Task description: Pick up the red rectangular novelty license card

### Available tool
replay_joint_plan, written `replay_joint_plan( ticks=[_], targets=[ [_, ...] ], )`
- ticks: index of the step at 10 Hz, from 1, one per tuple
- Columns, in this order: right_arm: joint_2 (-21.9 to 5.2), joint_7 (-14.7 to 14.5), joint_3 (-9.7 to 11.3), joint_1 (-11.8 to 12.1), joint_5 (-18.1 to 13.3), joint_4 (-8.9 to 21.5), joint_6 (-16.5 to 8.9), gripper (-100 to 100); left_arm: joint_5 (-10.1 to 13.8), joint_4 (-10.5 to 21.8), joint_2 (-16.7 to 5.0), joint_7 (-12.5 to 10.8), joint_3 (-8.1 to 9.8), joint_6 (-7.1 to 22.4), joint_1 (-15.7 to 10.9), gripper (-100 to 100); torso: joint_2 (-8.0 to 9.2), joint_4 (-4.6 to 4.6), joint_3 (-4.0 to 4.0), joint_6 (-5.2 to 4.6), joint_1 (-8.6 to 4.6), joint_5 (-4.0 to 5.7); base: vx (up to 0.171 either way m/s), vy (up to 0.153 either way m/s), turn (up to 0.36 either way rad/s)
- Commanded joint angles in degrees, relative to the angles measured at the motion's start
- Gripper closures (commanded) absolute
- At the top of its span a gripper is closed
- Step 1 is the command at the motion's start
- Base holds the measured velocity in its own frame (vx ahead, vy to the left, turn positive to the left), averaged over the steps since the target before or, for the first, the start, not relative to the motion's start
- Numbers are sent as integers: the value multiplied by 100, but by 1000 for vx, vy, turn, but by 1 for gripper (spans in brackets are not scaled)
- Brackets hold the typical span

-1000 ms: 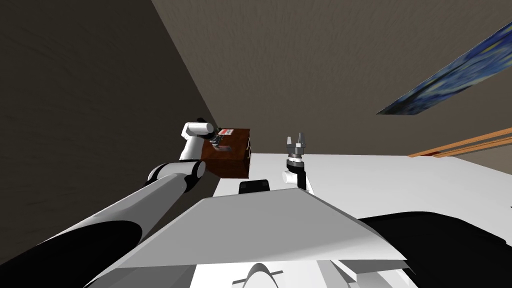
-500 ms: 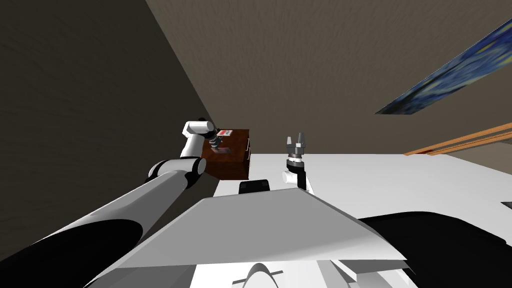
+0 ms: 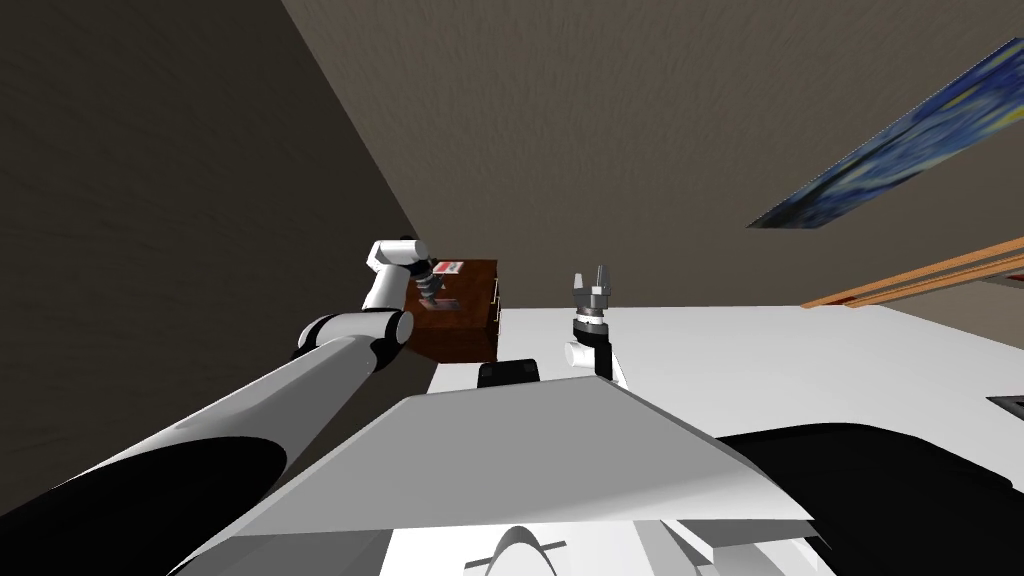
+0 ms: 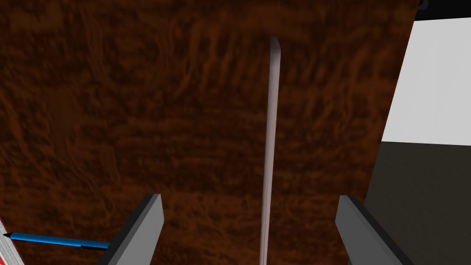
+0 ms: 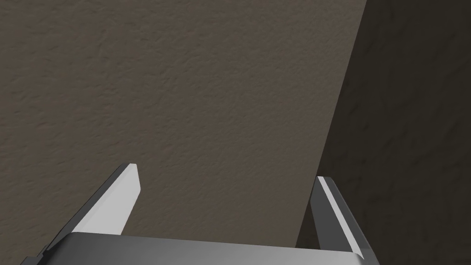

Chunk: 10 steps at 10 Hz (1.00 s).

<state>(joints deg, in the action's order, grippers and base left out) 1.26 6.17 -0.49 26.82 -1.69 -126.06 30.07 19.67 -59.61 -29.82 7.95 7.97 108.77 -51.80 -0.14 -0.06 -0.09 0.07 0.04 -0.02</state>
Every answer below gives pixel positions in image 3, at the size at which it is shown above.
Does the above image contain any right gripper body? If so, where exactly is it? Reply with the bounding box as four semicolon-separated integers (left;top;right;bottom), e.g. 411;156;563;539
571;286;615;326

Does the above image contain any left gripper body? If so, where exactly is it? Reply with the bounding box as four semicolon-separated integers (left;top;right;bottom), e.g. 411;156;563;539
411;260;448;313

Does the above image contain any brown wooden cabinet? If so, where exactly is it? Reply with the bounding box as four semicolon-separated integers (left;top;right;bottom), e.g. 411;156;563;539
402;258;503;366

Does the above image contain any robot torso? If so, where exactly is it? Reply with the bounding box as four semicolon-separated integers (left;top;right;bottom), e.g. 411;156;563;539
170;359;835;576

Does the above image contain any blue swirly painting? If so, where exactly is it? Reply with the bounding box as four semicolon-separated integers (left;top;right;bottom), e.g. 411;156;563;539
747;38;1024;232

